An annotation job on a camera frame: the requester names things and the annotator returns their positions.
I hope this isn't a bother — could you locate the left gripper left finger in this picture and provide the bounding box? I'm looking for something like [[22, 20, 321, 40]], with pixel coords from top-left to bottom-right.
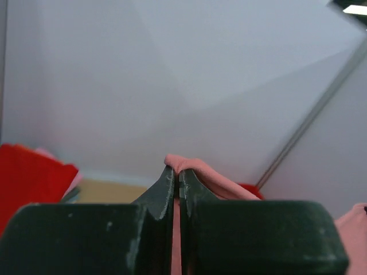
[[1, 167, 175, 274]]

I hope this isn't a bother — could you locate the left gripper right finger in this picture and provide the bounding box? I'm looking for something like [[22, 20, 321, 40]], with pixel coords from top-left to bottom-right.
[[178, 170, 349, 274]]

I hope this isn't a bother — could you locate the red plastic bin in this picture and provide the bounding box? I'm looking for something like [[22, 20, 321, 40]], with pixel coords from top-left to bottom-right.
[[239, 183, 264, 200]]

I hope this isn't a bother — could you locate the red folded t shirt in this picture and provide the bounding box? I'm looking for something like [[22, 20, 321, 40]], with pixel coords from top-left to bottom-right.
[[1, 144, 79, 232]]

